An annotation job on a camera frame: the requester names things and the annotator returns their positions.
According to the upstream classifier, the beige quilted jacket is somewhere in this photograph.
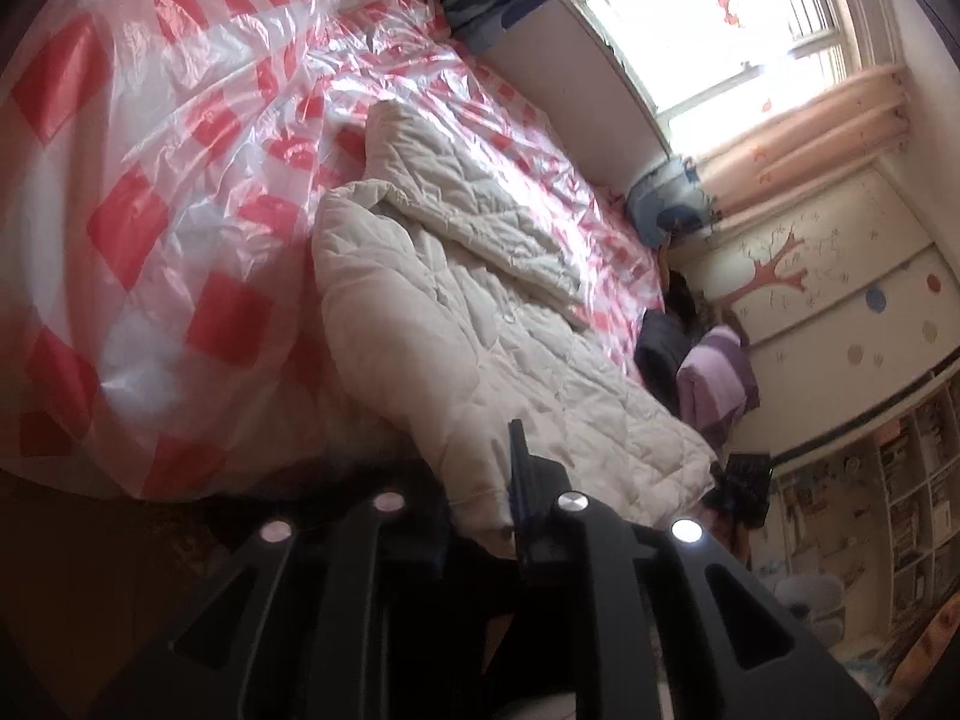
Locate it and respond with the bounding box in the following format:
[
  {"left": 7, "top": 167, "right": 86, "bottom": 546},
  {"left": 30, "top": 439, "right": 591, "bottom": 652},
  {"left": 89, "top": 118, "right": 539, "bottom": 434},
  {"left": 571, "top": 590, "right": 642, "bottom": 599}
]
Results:
[{"left": 313, "top": 101, "right": 715, "bottom": 557}]

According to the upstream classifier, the black device with green light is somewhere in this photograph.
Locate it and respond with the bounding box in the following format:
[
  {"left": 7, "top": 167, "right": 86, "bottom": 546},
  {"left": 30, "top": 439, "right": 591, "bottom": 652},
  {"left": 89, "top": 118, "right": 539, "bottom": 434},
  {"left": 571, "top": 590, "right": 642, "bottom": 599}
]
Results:
[{"left": 704, "top": 454, "right": 773, "bottom": 530}]

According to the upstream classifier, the purple pink folded cloth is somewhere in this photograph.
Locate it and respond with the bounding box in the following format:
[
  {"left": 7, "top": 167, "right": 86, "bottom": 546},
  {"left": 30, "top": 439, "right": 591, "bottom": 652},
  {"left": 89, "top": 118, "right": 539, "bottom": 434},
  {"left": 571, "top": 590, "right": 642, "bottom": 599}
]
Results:
[{"left": 675, "top": 325, "right": 760, "bottom": 450}]

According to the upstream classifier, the white bookshelf with books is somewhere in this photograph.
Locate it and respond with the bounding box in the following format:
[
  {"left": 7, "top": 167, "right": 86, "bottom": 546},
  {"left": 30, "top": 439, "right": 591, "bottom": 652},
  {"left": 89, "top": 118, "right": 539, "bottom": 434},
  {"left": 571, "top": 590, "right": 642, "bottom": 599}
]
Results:
[{"left": 752, "top": 376, "right": 958, "bottom": 661}]

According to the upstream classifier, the black garment on bed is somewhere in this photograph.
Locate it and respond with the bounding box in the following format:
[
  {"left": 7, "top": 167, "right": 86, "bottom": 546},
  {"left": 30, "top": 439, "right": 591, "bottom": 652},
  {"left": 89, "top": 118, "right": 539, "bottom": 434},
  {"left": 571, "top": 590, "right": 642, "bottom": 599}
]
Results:
[{"left": 633, "top": 270, "right": 709, "bottom": 418}]

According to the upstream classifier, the blue grey patterned pillow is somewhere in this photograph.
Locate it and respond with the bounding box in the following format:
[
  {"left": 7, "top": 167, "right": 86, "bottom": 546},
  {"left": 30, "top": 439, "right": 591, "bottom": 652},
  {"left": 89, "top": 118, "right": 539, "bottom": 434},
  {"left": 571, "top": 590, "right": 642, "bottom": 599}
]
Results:
[{"left": 625, "top": 156, "right": 719, "bottom": 249}]

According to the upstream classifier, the red white checkered plastic sheet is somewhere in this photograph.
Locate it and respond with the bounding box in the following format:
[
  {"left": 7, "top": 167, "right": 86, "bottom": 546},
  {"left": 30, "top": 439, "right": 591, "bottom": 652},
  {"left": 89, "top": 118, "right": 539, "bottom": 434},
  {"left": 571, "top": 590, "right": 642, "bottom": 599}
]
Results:
[{"left": 2, "top": 0, "right": 661, "bottom": 499}]

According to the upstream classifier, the peach window curtain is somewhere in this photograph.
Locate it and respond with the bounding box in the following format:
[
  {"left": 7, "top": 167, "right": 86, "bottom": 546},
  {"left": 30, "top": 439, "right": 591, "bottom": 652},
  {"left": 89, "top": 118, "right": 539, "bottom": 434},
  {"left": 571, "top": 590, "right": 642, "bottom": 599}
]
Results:
[{"left": 693, "top": 65, "right": 910, "bottom": 218}]

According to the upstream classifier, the beige headboard panel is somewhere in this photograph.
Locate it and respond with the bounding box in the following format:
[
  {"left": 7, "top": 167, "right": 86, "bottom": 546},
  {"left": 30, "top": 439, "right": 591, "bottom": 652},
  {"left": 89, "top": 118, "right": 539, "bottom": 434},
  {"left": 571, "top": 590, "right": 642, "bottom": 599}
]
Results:
[{"left": 482, "top": 0, "right": 667, "bottom": 192}]

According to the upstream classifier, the bright window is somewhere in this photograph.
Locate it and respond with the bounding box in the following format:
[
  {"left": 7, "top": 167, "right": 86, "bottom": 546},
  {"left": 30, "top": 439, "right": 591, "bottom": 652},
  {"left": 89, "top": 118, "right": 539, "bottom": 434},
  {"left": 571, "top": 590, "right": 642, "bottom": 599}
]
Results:
[{"left": 569, "top": 0, "right": 898, "bottom": 156}]

